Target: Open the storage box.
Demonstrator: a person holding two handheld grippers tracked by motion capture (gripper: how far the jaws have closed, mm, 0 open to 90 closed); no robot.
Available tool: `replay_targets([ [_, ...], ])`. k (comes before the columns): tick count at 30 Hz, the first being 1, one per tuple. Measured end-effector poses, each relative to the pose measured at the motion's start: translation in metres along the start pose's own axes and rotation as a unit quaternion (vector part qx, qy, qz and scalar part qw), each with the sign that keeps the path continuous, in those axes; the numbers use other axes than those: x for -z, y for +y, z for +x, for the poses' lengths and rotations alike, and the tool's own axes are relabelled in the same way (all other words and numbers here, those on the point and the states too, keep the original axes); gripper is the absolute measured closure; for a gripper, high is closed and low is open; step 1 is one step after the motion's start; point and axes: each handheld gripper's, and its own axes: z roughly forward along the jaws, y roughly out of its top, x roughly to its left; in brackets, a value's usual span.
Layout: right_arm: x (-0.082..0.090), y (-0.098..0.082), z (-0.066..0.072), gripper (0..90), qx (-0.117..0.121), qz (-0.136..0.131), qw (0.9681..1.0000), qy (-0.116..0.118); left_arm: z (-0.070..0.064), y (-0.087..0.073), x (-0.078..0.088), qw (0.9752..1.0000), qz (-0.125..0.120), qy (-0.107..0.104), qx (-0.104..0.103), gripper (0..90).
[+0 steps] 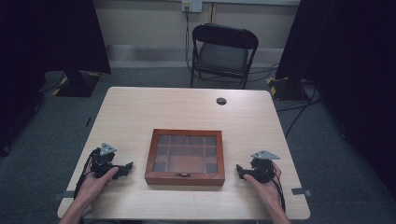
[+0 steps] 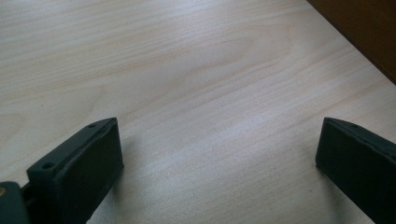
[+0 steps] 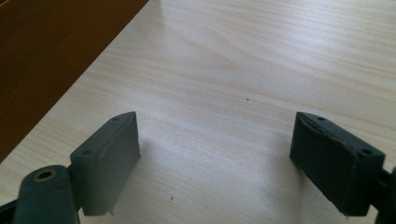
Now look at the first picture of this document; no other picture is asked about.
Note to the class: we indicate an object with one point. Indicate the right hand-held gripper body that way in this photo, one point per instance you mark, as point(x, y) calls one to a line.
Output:
point(263, 169)

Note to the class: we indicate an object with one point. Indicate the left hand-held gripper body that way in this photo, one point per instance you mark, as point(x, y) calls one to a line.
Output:
point(103, 161)

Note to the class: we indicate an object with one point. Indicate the wooden box with glass lid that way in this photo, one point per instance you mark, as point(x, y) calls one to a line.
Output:
point(186, 163)

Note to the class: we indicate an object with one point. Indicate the person's right hand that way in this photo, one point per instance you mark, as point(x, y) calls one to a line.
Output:
point(264, 188)

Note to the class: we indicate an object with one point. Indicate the person's left hand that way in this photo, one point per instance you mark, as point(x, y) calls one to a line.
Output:
point(93, 185)

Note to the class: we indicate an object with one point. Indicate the small dark floor strip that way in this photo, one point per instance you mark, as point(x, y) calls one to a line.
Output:
point(88, 121)

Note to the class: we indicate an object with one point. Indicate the grey tape strip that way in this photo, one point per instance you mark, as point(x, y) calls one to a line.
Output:
point(63, 195)
point(302, 191)

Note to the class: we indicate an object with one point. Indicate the black stand base yellow tape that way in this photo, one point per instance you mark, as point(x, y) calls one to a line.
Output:
point(77, 85)
point(288, 88)

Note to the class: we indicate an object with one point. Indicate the black folding chair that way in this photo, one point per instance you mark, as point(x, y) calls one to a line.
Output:
point(222, 56)

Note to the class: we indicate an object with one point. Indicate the black curtain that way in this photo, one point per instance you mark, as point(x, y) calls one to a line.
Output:
point(46, 46)
point(351, 77)

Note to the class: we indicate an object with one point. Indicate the white wall socket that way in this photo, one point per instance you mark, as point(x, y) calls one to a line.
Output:
point(191, 5)

